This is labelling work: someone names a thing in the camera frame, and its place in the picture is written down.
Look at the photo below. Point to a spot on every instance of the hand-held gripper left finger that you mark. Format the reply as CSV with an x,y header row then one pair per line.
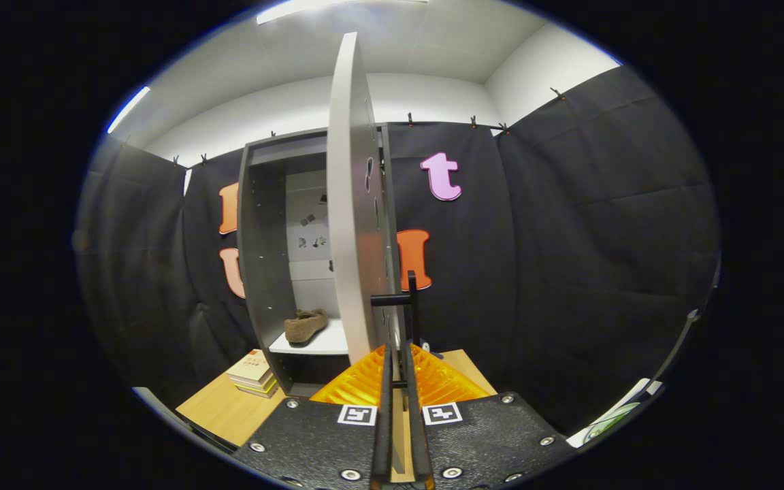
x,y
383,435

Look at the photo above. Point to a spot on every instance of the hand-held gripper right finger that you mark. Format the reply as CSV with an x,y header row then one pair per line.
x,y
416,435

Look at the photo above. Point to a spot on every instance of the brown fuzzy shoe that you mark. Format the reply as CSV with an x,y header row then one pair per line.
x,y
305,327

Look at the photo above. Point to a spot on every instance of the beige shoe cabinet door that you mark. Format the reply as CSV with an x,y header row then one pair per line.
x,y
354,238

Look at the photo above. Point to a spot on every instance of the grey shoe cabinet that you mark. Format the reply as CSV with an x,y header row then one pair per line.
x,y
266,272

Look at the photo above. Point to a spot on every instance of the white cabinet shelf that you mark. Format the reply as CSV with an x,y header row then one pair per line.
x,y
324,340

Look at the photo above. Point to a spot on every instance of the stack of books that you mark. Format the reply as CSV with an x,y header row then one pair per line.
x,y
250,371

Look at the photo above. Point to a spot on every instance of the white and green sheet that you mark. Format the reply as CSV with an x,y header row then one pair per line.
x,y
610,418

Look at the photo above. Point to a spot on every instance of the black backdrop cloth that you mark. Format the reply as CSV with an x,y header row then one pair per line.
x,y
569,272

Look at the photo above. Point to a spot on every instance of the narrow ceiling light strip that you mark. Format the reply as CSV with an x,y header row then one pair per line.
x,y
128,109

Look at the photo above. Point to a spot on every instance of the wide ceiling light panel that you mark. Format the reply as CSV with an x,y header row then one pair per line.
x,y
297,8

